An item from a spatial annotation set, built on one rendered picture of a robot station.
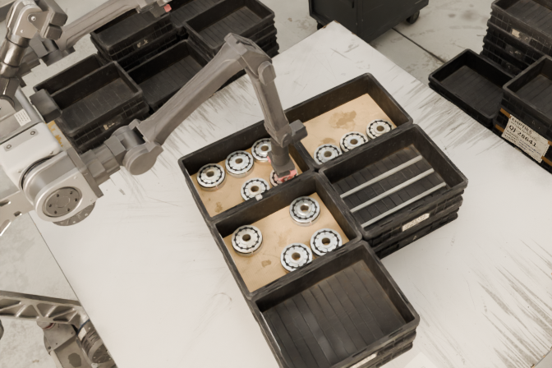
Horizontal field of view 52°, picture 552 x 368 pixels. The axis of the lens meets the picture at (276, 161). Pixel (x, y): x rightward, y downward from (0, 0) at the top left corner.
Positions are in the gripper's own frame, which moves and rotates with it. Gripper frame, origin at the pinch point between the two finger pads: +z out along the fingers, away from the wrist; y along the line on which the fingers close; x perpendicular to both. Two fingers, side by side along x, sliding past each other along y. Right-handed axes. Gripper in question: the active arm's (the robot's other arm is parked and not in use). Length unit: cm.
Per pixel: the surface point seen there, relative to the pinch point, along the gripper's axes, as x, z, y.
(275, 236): 10.7, 4.8, -18.8
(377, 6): -105, 44, 120
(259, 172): 6.2, 4.2, 8.2
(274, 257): 14.0, 5.1, -26.0
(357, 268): -8.5, 4.6, -40.7
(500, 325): -43, 16, -71
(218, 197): 23.3, 5.0, 4.5
